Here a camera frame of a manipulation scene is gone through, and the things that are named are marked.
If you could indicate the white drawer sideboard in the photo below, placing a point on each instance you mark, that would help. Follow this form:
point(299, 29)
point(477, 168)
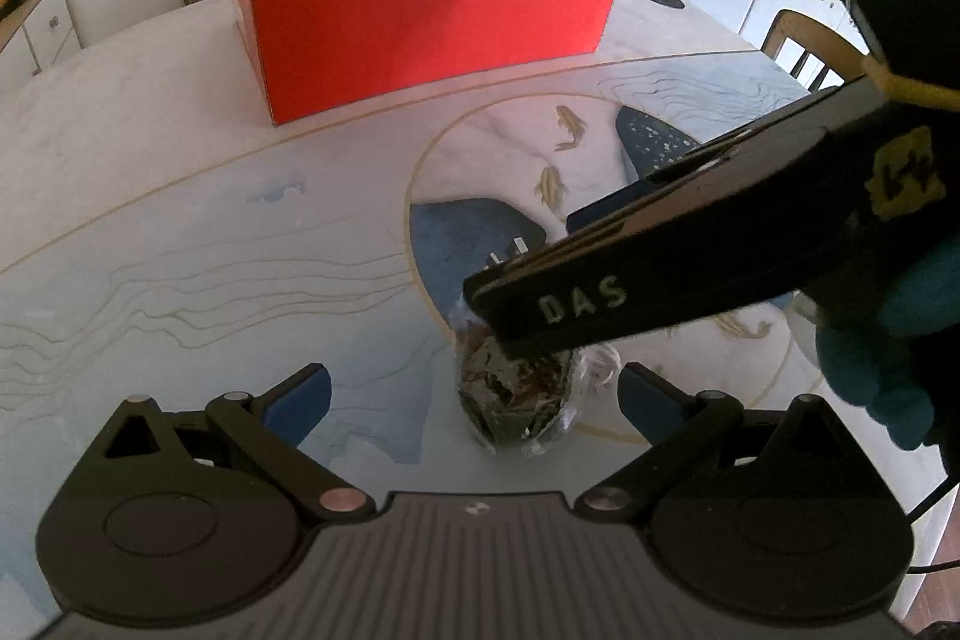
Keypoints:
point(35, 37)

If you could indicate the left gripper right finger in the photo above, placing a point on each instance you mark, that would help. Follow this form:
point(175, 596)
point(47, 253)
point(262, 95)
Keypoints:
point(689, 437)

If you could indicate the right wooden chair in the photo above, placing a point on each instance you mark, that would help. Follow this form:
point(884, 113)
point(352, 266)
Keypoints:
point(820, 58)

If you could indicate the blue gloved hand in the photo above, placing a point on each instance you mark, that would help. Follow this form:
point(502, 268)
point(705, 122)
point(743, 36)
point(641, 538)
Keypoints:
point(901, 364)

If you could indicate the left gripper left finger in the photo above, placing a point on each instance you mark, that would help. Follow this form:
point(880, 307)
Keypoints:
point(263, 434)

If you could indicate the dark tea leaf bag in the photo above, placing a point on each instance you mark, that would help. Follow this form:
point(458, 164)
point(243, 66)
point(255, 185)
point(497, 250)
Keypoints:
point(523, 405)

